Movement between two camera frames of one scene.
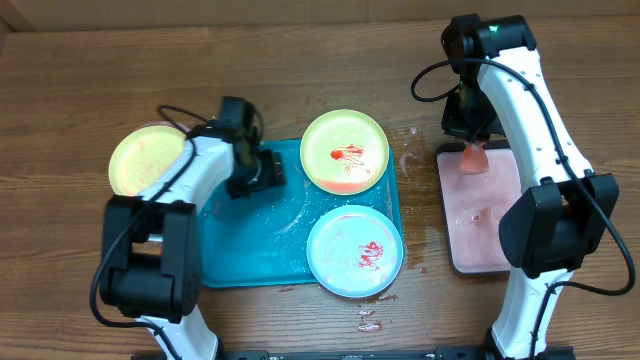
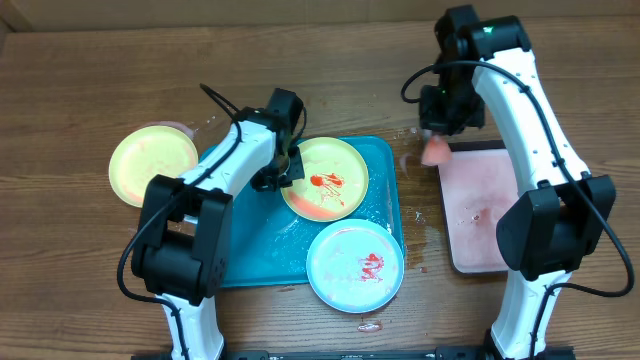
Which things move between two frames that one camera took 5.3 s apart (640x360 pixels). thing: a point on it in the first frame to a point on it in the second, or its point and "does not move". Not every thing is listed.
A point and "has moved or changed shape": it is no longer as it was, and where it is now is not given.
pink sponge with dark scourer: (474, 158) to (436, 151)
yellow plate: (141, 155) does not move
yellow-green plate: (344, 152) to (334, 184)
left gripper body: (264, 170) to (282, 172)
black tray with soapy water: (474, 205) does not move
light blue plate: (355, 251) has moved or changed shape
